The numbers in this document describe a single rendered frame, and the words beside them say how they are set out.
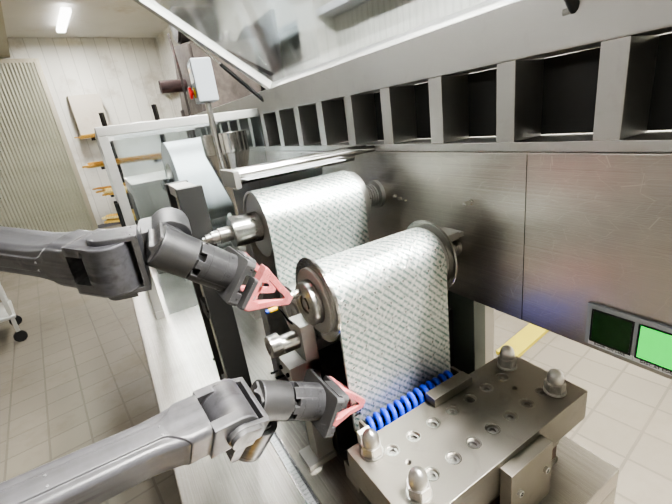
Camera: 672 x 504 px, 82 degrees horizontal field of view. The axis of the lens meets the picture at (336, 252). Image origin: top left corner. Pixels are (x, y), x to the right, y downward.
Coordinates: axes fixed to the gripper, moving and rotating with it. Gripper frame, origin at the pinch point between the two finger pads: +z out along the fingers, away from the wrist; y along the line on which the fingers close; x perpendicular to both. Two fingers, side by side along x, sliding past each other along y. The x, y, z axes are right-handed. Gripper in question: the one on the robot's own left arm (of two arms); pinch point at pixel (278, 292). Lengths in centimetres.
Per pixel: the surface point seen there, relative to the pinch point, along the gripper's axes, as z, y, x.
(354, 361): 14.7, 6.8, -5.0
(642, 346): 36, 35, 16
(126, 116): -10, -878, 95
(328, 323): 7.6, 5.2, -0.9
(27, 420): 3, -223, -164
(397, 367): 24.9, 6.8, -3.7
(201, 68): -19, -51, 37
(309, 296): 3.5, 3.0, 1.7
